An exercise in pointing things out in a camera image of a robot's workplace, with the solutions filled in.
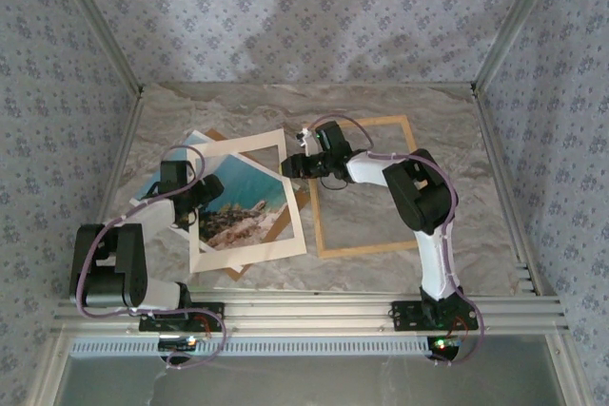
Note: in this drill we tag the seaside photo print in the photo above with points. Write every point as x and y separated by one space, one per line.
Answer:
247 182

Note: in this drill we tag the cream mat board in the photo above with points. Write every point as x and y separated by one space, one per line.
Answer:
247 255

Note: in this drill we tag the brown backing board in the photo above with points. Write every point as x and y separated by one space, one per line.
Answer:
236 273

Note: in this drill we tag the light wooden picture frame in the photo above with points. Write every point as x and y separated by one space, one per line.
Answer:
371 247

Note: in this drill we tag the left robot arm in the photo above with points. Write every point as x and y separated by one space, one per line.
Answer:
114 258

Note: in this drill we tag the grey metal panel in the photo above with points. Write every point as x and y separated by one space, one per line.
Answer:
309 382

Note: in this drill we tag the aluminium side rail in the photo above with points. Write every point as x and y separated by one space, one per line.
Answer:
506 187
110 187

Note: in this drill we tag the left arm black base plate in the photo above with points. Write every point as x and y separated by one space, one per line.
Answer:
209 318

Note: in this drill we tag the aluminium mounting rail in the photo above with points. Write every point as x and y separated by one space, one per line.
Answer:
309 315

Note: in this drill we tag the aluminium corner post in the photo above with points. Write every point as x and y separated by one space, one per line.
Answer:
507 30
107 30

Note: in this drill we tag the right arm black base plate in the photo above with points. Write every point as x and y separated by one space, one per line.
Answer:
404 315

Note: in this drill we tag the aluminium frame leg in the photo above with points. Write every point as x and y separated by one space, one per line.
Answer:
47 373
571 373

